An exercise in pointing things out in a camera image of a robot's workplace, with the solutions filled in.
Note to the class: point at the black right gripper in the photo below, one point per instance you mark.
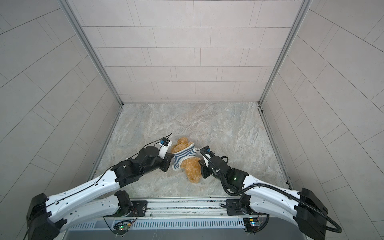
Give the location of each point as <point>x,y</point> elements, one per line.
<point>203,169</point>

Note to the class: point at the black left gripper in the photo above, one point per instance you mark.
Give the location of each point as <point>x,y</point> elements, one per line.
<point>166,161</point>

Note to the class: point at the brown plush teddy bear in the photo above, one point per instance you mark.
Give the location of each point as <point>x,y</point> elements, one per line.
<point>191,166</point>

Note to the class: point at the blue white striped knit sweater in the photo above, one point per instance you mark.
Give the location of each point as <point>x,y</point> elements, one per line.
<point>182,155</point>

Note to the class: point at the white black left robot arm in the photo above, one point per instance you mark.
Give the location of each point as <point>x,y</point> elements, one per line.
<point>48,216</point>

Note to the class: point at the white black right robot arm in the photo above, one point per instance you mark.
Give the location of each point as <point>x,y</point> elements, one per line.
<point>301,208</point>

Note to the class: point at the right green circuit board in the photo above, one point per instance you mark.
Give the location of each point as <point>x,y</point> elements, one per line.
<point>251,226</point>

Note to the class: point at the green circuit board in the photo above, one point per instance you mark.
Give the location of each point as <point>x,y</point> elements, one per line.
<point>251,226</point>
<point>121,228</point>

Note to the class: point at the left green circuit board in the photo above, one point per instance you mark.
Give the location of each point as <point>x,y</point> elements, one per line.
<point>121,228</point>

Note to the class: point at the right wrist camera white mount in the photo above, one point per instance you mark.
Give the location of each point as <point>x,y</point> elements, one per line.
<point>207,154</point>

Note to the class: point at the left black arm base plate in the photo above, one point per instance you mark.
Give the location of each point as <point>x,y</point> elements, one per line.
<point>139,209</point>

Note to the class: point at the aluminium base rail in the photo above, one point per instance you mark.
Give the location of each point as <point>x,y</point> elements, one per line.
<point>182,214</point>

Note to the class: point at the left aluminium corner post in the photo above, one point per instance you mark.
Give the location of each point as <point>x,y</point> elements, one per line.
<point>88,47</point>

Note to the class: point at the aluminium corner post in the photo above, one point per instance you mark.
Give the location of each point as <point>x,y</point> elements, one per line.
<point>88,47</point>
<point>288,42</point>

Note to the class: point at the right aluminium corner post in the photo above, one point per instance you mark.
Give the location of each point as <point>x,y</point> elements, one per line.
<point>288,42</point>

